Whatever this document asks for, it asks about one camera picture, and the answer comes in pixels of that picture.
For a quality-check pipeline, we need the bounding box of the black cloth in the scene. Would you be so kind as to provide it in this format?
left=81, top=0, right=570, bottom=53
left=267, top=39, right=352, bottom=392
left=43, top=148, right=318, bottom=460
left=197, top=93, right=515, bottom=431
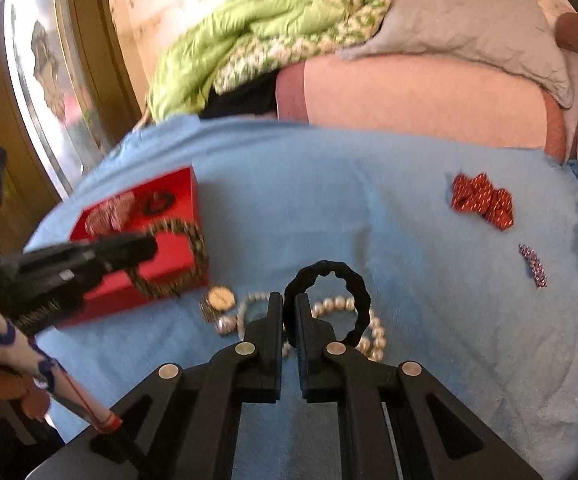
left=200, top=71, right=280, bottom=121

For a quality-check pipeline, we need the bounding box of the black scrunchie with bead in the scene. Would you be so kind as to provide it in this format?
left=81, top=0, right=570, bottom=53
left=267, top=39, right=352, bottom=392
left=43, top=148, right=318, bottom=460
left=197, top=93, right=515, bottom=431
left=141, top=192, right=170, bottom=217

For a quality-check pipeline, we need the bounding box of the red cardboard box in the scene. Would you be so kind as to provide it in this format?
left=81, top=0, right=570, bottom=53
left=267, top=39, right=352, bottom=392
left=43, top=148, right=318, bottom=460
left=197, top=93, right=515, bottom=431
left=24, top=166, right=210, bottom=329

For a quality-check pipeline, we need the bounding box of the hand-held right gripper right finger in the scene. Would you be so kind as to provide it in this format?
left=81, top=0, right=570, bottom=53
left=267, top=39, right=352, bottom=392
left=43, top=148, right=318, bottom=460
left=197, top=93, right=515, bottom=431
left=294, top=292, right=544, bottom=480

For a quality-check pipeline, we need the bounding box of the green quilt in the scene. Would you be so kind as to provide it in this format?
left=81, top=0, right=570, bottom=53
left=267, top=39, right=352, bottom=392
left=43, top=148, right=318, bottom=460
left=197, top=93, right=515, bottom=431
left=146, top=0, right=396, bottom=122

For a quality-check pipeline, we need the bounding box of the stained glass window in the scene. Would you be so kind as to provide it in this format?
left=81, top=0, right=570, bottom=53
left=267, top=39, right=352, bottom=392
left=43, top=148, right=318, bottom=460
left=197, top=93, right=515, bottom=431
left=3, top=0, right=120, bottom=197

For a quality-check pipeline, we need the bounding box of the purple beaded hair clip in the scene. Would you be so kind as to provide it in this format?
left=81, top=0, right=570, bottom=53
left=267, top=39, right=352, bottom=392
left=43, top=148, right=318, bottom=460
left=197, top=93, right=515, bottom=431
left=518, top=243, right=549, bottom=289

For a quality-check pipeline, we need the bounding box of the white stick with red tip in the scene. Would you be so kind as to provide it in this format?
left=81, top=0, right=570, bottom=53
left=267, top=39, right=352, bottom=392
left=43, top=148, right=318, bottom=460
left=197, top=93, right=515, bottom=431
left=0, top=280, right=123, bottom=434

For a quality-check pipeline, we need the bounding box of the red plaid scrunchie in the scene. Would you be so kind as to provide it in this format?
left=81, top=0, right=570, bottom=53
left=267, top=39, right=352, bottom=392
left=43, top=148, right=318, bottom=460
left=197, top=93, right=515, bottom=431
left=85, top=192, right=136, bottom=237

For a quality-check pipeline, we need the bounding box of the light blue blanket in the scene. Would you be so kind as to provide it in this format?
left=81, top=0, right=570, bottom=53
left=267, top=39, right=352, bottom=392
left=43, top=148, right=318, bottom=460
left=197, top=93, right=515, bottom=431
left=24, top=114, right=578, bottom=480

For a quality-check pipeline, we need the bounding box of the wooden window frame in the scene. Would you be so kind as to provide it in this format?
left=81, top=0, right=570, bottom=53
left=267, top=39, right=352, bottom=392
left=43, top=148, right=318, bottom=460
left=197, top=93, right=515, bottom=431
left=0, top=0, right=146, bottom=261

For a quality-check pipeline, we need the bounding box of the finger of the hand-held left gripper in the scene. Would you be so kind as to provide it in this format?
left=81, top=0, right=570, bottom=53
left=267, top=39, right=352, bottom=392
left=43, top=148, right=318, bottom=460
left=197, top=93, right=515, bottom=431
left=86, top=232, right=160, bottom=275

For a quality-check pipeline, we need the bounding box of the grey pillow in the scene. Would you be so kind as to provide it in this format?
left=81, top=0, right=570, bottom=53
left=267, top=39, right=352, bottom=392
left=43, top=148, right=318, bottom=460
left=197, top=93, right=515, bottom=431
left=335, top=0, right=576, bottom=109

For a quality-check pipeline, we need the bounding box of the large pearl bracelet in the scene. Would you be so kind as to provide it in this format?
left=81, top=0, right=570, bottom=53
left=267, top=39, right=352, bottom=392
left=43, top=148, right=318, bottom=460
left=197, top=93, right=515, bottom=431
left=311, top=296, right=388, bottom=364

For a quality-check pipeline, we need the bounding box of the leopard print scrunchie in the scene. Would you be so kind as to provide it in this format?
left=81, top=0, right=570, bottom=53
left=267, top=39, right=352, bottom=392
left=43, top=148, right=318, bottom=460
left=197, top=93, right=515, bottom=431
left=126, top=219, right=210, bottom=300

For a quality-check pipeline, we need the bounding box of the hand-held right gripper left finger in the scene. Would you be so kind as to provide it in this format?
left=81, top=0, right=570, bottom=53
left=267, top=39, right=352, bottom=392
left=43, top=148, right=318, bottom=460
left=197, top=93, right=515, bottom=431
left=90, top=292, right=284, bottom=480

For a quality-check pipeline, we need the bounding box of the plain black scrunchie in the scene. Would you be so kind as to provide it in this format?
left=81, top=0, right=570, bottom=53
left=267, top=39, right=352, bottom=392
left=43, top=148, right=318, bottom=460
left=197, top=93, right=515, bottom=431
left=283, top=260, right=373, bottom=361

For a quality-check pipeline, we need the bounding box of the red sequin hair bow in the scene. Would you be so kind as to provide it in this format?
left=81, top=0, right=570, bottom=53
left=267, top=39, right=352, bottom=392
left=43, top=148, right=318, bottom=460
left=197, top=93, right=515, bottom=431
left=451, top=172, right=515, bottom=231

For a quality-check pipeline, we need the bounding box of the pink mattress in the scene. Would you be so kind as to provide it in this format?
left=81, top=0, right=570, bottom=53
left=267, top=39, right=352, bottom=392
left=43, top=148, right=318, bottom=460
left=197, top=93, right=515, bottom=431
left=275, top=54, right=568, bottom=163

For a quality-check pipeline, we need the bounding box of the gold tag chain bracelet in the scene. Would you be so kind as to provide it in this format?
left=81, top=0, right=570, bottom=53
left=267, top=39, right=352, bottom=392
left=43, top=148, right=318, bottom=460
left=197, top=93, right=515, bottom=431
left=200, top=285, right=238, bottom=324

